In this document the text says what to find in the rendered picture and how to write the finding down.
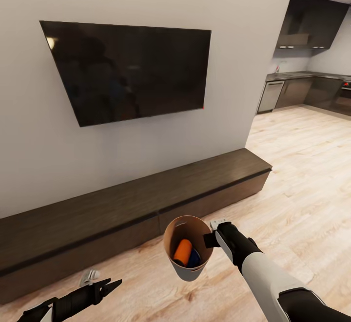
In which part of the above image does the trash can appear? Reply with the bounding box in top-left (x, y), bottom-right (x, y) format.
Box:
top-left (163, 215), bottom-right (214, 282)

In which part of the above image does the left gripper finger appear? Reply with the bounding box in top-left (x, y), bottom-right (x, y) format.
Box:
top-left (100, 280), bottom-right (122, 301)
top-left (98, 278), bottom-right (111, 288)

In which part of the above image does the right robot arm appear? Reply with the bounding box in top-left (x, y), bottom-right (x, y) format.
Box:
top-left (203, 218), bottom-right (351, 322)

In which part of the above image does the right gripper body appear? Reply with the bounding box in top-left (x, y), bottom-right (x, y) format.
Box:
top-left (203, 231), bottom-right (221, 248)

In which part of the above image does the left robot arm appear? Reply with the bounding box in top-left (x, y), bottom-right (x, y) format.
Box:
top-left (17, 270), bottom-right (122, 322)

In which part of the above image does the can of soda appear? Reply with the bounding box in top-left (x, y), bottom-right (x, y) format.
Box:
top-left (173, 239), bottom-right (195, 268)
top-left (187, 249), bottom-right (201, 268)

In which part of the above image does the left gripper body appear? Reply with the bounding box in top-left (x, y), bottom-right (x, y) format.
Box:
top-left (69, 283), bottom-right (101, 317)

